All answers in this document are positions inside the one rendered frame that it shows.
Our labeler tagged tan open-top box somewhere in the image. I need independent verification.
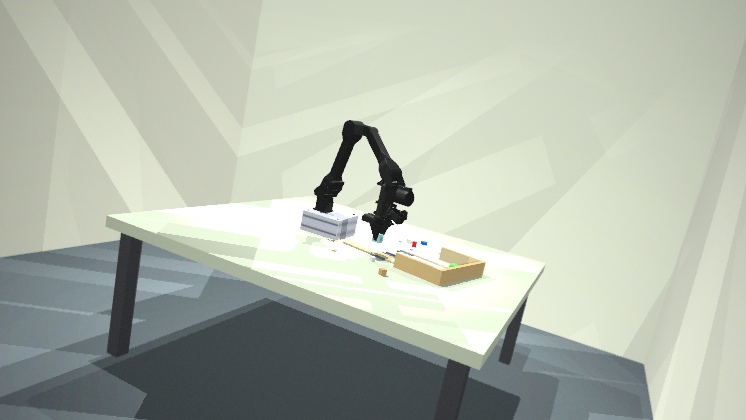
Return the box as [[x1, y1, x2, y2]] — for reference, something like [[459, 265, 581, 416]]
[[393, 244, 487, 286]]

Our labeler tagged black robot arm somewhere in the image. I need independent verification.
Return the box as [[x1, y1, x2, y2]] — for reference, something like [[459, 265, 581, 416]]
[[313, 120, 415, 225]]

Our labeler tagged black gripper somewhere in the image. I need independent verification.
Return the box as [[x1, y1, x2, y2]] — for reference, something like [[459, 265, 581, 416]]
[[361, 198, 395, 241]]

